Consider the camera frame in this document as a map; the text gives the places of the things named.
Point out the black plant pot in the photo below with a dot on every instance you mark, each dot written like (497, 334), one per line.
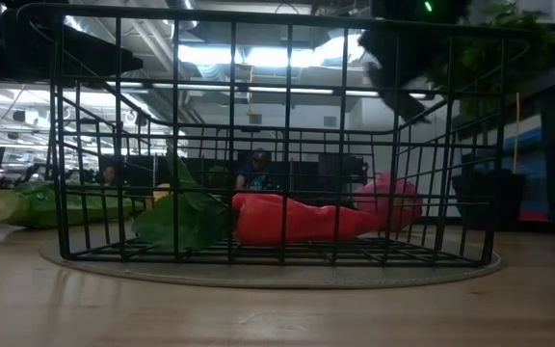
(489, 202)

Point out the grey round placemat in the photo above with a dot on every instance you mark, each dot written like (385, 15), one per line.
(277, 277)

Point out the green romaine lettuce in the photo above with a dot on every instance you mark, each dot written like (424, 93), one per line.
(36, 207)

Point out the pink dragon fruit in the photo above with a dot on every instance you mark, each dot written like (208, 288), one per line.
(407, 202)

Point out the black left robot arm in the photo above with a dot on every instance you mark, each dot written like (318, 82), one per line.
(17, 48)

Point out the dark green leaf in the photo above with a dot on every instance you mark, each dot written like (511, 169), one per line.
(195, 226)

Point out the red long pepper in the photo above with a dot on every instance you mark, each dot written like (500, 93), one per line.
(263, 221)

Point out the person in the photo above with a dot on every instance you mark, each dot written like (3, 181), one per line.
(110, 176)
(258, 178)

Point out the green leafy plant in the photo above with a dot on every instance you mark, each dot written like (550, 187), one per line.
(494, 62)

